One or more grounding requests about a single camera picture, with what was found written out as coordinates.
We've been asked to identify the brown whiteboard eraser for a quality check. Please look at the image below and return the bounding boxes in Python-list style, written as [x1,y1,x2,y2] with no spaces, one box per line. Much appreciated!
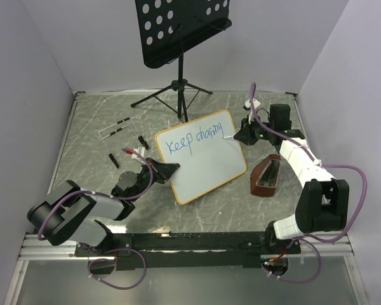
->
[250,154,281,198]

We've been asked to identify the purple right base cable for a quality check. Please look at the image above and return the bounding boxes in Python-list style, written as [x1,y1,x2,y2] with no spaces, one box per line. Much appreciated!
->
[265,238,323,284]

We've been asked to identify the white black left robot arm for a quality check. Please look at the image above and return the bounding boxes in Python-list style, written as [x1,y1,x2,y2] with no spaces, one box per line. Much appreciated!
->
[27,158,180,255]

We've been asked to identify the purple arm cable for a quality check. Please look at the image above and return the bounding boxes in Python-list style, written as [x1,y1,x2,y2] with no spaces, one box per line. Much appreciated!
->
[36,147,154,241]
[249,82,368,244]

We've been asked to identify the black perforated music stand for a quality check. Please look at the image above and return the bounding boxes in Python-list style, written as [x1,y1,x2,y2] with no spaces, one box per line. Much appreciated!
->
[131,0,232,122]

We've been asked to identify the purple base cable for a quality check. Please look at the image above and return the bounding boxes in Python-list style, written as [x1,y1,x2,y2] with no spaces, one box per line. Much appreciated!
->
[87,248,147,290]
[265,238,323,284]

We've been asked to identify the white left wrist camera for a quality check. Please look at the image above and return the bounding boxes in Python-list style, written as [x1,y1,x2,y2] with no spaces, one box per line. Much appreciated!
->
[127,146,146,164]

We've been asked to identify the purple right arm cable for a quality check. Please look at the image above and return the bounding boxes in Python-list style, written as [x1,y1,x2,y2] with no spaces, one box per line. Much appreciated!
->
[249,82,368,244]

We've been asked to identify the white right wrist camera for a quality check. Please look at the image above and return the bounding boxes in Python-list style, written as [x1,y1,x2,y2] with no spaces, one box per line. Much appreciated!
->
[243,98,262,123]

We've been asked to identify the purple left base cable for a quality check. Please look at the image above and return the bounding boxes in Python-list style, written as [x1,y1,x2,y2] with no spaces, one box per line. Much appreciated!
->
[87,248,147,290]

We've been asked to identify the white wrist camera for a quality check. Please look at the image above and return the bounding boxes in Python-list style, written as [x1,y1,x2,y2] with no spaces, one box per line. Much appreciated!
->
[127,146,146,164]
[243,98,262,123]

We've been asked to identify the orange framed whiteboard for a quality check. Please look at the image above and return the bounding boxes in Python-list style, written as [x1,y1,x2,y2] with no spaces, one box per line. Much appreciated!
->
[155,109,247,205]

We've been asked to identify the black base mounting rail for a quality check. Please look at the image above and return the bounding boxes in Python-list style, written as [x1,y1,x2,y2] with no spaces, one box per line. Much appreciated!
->
[74,224,301,271]

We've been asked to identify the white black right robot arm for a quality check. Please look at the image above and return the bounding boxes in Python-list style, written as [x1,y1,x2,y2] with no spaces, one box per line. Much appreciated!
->
[233,100,349,253]

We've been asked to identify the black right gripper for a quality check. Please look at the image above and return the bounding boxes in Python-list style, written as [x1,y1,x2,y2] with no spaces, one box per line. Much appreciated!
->
[233,114,274,146]

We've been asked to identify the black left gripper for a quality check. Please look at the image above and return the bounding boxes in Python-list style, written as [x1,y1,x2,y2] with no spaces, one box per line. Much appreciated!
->
[130,157,180,201]

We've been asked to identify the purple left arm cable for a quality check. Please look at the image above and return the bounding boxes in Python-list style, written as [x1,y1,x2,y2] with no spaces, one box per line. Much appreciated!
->
[36,147,154,241]

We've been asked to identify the wire whiteboard easel stand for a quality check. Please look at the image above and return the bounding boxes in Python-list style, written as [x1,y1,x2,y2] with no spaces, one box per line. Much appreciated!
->
[97,117,149,168]

